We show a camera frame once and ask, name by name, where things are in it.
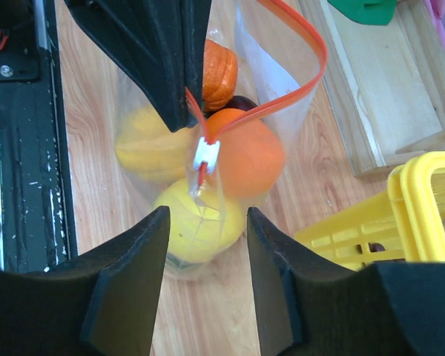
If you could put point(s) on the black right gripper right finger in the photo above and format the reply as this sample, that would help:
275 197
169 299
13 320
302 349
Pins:
308 305

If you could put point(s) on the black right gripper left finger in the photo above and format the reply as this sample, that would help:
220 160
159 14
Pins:
103 302

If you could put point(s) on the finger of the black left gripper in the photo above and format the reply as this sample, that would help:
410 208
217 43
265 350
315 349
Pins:
158 44

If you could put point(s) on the orange toy pumpkin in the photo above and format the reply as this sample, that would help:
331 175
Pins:
220 72

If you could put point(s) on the yellow toy bell pepper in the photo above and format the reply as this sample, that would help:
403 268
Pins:
146 147

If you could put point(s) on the clear zip top bag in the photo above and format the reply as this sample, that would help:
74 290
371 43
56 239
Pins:
263 62

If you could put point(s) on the yellow toy lemon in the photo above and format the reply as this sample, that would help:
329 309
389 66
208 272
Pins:
200 230

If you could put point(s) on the orange toy tangerine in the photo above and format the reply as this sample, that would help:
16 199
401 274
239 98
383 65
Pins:
250 160

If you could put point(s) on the green tank top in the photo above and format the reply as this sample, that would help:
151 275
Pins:
367 12

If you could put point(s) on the yellow plastic shopping basket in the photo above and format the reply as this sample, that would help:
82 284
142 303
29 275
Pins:
404 222

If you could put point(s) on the wooden clothes rack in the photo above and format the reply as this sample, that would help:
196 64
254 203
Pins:
385 84

